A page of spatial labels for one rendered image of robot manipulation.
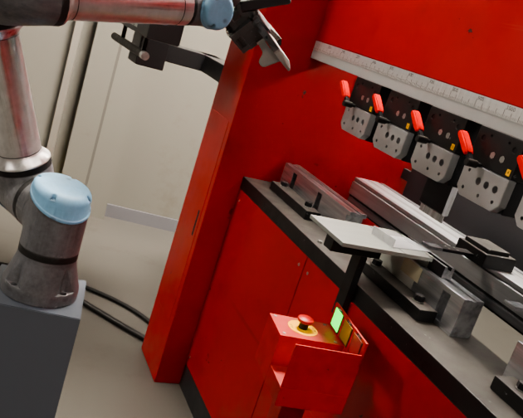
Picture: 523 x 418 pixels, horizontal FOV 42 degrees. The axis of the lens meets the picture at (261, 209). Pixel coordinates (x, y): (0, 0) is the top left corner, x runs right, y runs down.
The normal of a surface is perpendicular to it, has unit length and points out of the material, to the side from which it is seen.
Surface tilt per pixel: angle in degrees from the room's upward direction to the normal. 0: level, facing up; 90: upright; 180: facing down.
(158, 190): 90
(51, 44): 90
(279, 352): 90
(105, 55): 90
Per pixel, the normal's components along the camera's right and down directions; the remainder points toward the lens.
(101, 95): 0.17, 0.32
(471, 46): -0.89, -0.17
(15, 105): 0.53, 0.43
